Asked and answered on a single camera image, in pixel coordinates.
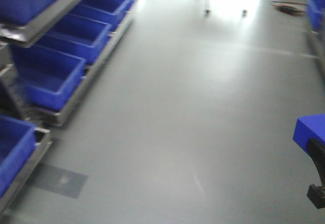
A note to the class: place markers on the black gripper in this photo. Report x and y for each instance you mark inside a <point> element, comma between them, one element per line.
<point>315,150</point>

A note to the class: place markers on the blue plastic bottle-shaped part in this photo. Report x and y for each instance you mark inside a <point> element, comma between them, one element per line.
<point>310,126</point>

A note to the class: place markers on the blue bin right side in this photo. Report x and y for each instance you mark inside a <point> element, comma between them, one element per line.
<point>314,13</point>

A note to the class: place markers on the blue bin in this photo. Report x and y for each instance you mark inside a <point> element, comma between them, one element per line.
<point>49,76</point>
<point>314,13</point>
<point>107,11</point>
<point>18,142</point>
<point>77,36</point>

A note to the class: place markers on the blue bin lower far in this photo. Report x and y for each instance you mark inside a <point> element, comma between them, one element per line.
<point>107,11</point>

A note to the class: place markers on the blue bin lower middle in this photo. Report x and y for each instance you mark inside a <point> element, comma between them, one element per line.
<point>77,36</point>

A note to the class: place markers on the blue bin lower near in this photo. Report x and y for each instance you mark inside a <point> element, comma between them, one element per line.
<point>49,76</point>

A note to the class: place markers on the blue bin bottom left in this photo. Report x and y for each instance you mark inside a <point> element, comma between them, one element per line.
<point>18,142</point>

